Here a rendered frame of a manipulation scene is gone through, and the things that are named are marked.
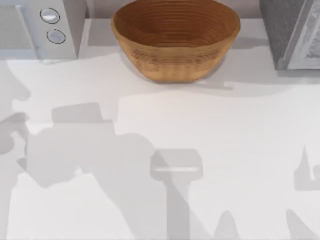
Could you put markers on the brown woven basket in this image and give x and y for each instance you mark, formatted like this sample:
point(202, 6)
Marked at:
point(175, 37)

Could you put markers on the round microwave knob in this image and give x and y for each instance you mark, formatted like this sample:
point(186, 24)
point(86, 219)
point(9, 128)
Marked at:
point(56, 36)
point(49, 15)

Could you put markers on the pale microwave oven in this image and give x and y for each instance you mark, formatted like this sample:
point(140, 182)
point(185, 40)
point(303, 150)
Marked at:
point(30, 30)

